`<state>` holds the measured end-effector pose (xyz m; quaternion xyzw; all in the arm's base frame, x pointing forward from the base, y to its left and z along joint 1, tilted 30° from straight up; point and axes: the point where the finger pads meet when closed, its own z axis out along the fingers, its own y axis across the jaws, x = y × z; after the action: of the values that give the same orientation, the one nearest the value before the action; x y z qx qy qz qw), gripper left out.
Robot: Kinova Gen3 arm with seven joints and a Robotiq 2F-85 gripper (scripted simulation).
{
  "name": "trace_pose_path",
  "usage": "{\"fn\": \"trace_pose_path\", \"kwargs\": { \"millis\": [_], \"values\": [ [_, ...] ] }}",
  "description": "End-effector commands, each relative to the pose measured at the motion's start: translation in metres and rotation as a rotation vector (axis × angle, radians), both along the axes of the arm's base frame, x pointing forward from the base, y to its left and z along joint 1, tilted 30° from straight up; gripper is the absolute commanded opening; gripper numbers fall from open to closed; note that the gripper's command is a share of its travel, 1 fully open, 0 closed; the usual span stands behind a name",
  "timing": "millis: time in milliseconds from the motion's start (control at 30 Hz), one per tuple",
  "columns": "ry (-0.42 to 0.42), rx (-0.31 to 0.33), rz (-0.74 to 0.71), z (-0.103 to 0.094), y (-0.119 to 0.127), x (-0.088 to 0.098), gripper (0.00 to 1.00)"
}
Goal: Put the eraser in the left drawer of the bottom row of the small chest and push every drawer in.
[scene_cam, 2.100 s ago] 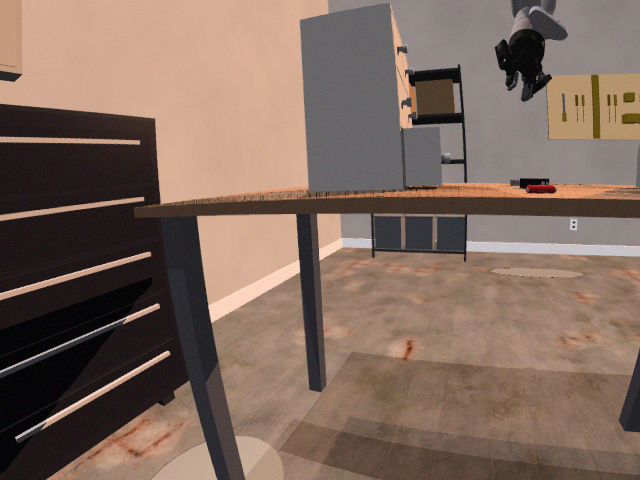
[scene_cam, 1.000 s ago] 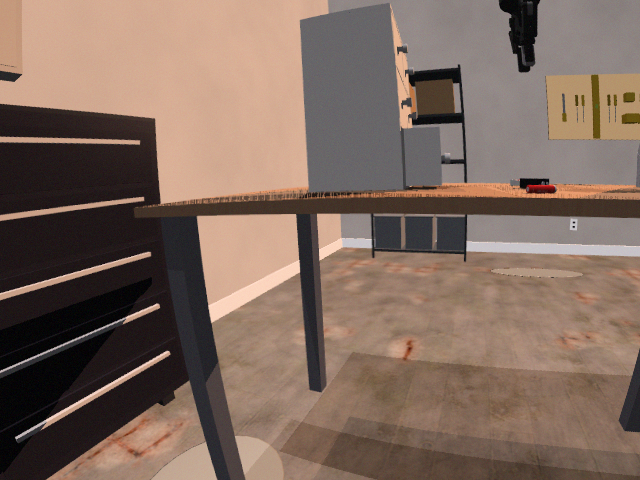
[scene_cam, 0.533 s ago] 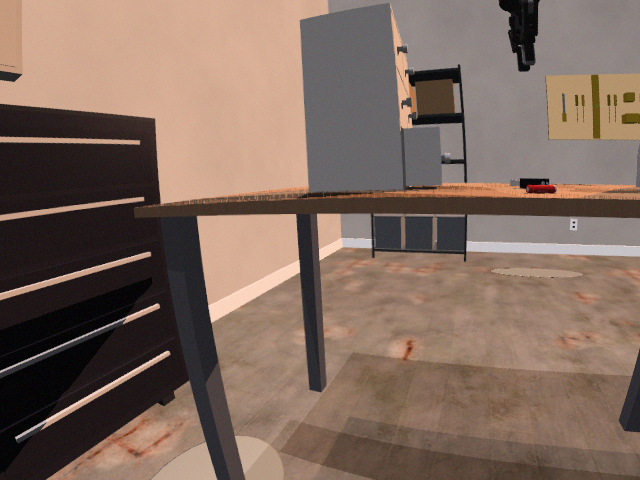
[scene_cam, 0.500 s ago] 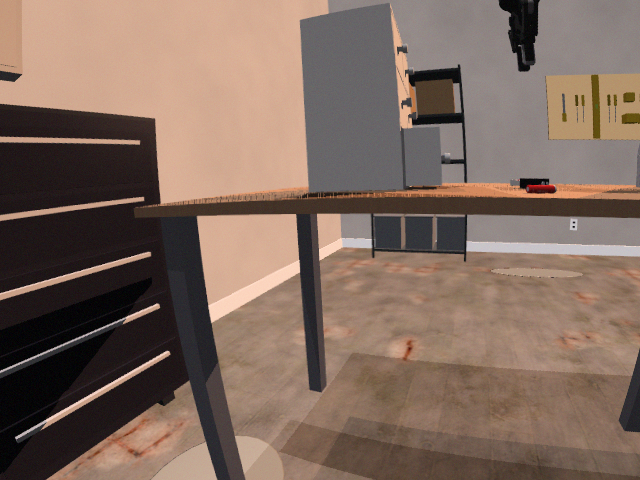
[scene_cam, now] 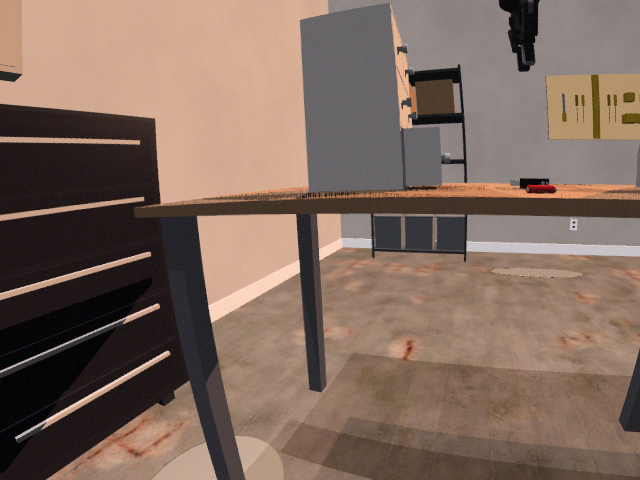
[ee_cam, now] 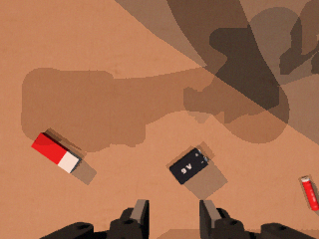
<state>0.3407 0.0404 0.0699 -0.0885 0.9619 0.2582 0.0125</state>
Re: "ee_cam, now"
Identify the black 9v battery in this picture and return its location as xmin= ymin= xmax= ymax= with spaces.
xmin=169 ymin=148 xmax=208 ymax=185

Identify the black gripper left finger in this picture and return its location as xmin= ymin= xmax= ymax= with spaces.
xmin=40 ymin=200 xmax=150 ymax=239

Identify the red and white eraser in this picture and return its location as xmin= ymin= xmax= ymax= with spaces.
xmin=31 ymin=132 xmax=81 ymax=173

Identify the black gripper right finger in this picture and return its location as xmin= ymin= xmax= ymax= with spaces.
xmin=199 ymin=200 xmax=316 ymax=239

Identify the red battery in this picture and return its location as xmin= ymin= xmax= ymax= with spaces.
xmin=301 ymin=177 xmax=319 ymax=211

